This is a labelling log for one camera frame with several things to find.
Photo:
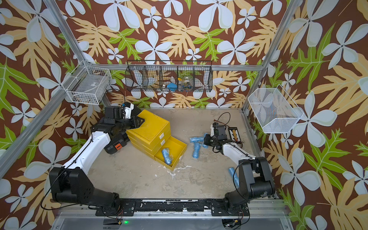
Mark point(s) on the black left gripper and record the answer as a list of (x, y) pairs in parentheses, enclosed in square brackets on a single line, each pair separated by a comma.
[(135, 121)]

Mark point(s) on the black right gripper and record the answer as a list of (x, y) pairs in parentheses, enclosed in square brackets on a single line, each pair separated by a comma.
[(206, 140)]

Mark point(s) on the blue trash bag roll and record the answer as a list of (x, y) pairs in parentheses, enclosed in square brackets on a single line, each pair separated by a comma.
[(197, 147), (166, 155), (196, 139), (234, 177)]

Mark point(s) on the yellow bottom drawer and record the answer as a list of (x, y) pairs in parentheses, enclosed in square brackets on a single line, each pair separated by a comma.
[(175, 149)]

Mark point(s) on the yellow plastic drawer cabinet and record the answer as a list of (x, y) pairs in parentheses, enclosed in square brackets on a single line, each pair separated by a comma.
[(151, 135)]

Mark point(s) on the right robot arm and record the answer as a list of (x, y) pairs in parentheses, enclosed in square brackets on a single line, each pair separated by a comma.
[(254, 174)]

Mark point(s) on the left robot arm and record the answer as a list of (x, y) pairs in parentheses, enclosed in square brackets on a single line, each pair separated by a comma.
[(70, 183)]

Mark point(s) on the white mesh basket right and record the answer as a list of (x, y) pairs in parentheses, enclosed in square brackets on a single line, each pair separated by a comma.
[(275, 110)]

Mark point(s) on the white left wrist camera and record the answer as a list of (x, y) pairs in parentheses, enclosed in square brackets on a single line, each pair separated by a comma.
[(128, 110)]

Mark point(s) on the white wire basket left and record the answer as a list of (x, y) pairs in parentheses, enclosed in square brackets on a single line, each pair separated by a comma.
[(87, 84)]

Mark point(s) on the black wire basket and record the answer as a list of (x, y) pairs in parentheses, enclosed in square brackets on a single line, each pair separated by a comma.
[(169, 76)]

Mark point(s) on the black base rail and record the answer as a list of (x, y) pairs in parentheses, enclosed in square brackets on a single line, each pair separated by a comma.
[(214, 207)]

